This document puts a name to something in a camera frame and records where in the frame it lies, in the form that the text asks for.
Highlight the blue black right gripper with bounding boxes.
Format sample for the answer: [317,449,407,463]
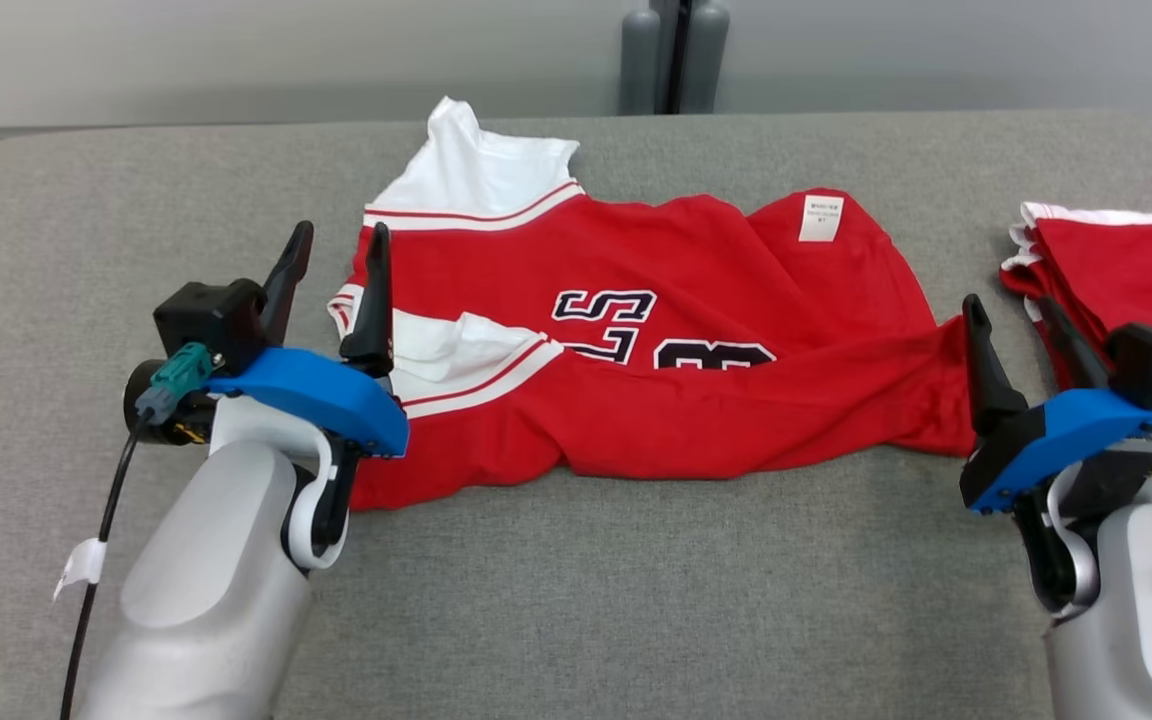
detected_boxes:
[959,293,1152,516]

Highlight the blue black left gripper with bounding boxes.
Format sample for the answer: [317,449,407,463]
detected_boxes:
[124,220,410,459]

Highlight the red white garment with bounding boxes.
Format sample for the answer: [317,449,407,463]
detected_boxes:
[999,202,1152,391]

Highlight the red white jersey with lettering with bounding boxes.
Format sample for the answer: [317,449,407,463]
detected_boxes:
[328,97,977,511]

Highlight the grey partition post two feet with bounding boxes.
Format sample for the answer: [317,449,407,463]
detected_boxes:
[619,0,731,116]

